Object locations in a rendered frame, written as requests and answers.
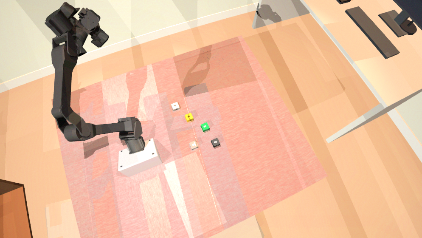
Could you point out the green block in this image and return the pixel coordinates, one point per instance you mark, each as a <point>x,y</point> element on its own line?
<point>205,127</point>

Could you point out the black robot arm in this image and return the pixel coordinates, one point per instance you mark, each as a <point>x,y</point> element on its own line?
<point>64,58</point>

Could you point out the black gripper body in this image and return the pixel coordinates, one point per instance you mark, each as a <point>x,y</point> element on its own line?
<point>100,37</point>

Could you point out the yellow block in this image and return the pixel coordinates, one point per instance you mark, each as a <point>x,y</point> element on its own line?
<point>189,117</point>

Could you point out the beige digit block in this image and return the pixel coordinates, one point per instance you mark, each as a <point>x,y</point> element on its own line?
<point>193,145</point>

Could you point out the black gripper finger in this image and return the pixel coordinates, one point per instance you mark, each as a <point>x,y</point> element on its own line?
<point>75,10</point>
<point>97,28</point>

